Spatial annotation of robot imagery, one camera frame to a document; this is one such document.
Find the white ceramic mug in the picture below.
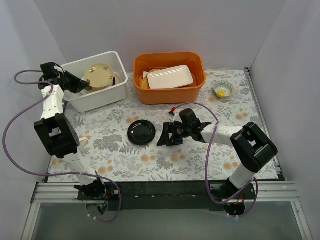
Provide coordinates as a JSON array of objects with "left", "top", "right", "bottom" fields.
[{"left": 79, "top": 137, "right": 89, "bottom": 148}]

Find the white plastic bin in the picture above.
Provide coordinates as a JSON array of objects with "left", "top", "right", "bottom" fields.
[{"left": 62, "top": 51, "right": 128, "bottom": 113}]

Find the tan round plate in bin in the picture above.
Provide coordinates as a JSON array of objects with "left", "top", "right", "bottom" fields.
[{"left": 139, "top": 69, "right": 160, "bottom": 89}]

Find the white rectangular tray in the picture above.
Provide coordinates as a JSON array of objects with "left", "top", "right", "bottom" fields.
[{"left": 146, "top": 65, "right": 194, "bottom": 90}]

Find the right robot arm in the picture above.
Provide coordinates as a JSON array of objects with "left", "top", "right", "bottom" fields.
[{"left": 157, "top": 108, "right": 278, "bottom": 200}]

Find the pink plate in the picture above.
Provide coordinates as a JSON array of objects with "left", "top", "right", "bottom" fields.
[{"left": 114, "top": 72, "right": 123, "bottom": 85}]

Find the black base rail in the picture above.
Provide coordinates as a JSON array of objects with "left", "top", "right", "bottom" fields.
[{"left": 77, "top": 180, "right": 241, "bottom": 211}]

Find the beige plate with red marks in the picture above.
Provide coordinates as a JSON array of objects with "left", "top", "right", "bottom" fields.
[{"left": 83, "top": 63, "right": 115, "bottom": 89}]

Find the patterned small bowl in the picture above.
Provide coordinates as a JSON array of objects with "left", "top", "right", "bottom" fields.
[{"left": 213, "top": 80, "right": 235, "bottom": 98}]

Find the orange plastic bin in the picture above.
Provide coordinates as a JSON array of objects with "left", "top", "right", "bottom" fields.
[{"left": 133, "top": 52, "right": 206, "bottom": 105}]

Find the black small plate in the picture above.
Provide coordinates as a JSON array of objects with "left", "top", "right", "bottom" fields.
[{"left": 127, "top": 120, "right": 156, "bottom": 146}]

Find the floral table mat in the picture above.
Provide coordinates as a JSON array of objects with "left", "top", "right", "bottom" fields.
[{"left": 46, "top": 69, "right": 286, "bottom": 183}]

